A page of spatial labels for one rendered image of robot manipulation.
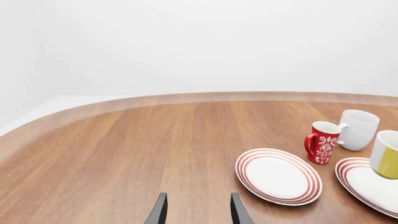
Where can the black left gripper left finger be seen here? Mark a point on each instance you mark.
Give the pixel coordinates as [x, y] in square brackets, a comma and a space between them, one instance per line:
[158, 211]

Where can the yellow and white mug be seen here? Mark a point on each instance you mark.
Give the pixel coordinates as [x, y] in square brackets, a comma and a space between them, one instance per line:
[385, 156]

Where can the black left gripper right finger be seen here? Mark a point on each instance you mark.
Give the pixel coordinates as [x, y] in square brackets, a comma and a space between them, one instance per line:
[238, 211]

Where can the white plate with red rings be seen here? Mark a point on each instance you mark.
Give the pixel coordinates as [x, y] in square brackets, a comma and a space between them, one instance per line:
[277, 176]
[367, 186]

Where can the red mug with white pattern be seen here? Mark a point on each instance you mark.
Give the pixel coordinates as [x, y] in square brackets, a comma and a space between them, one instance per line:
[323, 147]

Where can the plain white mug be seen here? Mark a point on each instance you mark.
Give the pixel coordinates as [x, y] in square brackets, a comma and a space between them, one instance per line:
[357, 130]

